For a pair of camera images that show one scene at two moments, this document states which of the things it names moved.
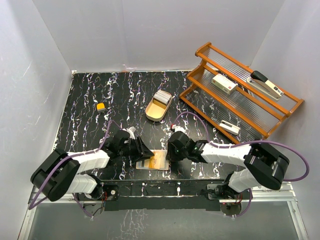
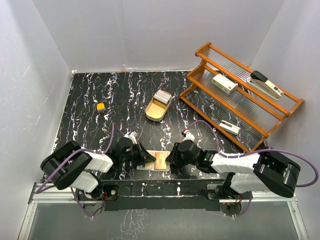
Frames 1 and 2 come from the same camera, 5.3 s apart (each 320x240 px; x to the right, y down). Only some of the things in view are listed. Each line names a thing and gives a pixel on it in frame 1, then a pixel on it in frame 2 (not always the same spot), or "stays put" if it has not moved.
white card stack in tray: (162, 96) stays put
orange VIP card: (152, 161) to (160, 163)
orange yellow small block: (100, 107) stays put
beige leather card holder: (159, 161) stays put
